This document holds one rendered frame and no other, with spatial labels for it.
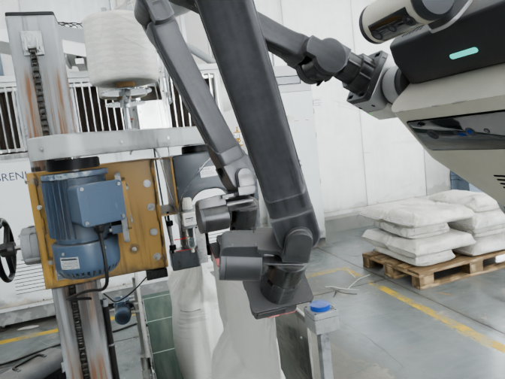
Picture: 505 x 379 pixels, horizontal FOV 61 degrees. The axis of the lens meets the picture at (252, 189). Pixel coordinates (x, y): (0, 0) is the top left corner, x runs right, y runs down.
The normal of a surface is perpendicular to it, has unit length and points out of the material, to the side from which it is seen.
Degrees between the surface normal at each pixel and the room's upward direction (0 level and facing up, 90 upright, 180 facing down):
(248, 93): 117
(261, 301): 46
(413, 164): 90
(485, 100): 130
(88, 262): 91
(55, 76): 90
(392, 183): 90
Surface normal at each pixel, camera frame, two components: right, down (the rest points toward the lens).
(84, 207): 0.67, 0.01
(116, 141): 0.82, -0.03
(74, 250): 0.00, 0.13
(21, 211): 0.29, 0.07
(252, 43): 0.11, 0.52
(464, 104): -0.66, 0.74
